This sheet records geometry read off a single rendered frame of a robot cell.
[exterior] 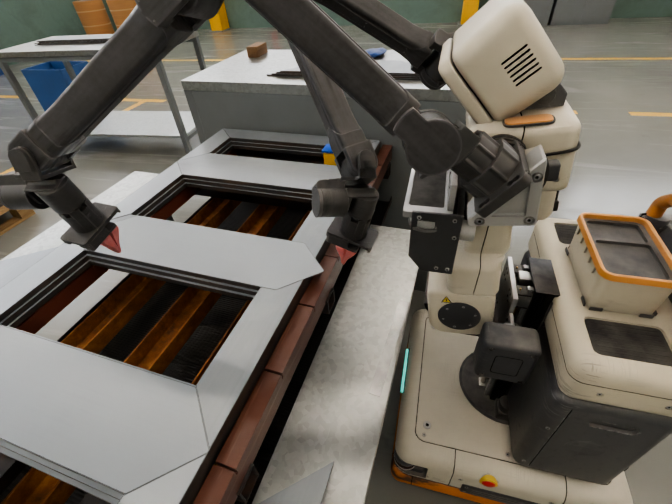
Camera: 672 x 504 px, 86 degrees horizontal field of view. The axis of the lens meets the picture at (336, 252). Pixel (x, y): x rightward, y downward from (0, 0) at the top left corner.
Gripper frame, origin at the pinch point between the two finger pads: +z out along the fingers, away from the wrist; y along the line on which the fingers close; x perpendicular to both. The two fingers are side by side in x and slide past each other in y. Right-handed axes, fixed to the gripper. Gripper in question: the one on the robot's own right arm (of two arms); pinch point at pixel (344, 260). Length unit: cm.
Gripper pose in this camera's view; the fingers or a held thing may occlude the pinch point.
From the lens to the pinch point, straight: 83.6
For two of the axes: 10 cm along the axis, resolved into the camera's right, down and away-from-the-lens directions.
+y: 9.2, 3.8, -1.2
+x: 3.4, -6.1, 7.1
